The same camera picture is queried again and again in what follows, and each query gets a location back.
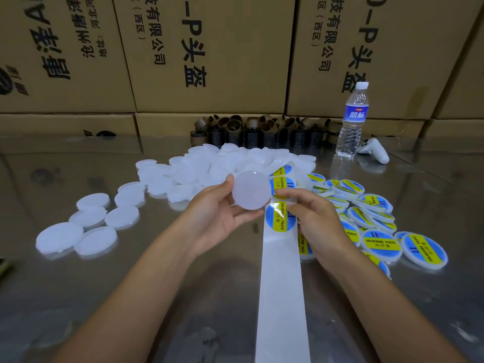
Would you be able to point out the stack of brown cardboard boxes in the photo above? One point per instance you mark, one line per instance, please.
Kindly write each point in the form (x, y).
(212, 56)

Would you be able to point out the person's right forearm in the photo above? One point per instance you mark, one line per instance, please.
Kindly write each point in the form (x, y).
(401, 321)

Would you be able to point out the sticker roll with backing strip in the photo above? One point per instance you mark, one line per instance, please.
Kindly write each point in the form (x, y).
(281, 313)

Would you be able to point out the white handheld controller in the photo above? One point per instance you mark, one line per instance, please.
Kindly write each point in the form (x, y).
(373, 150)

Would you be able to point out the person's left hand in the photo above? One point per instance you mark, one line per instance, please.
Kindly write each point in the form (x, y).
(208, 223)

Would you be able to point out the person's right hand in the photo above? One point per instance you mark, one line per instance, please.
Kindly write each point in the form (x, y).
(321, 227)

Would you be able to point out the clear plastic water bottle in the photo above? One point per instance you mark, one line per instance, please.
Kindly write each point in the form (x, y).
(352, 121)

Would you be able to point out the row of dark cardboard tubes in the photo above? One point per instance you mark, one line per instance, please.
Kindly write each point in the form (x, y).
(242, 132)

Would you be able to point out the pile of white plastic lids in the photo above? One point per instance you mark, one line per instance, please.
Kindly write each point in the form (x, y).
(196, 170)

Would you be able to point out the person's left forearm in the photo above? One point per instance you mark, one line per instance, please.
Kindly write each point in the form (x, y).
(125, 317)

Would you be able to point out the black phone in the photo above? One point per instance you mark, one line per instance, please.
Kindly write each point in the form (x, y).
(4, 266)

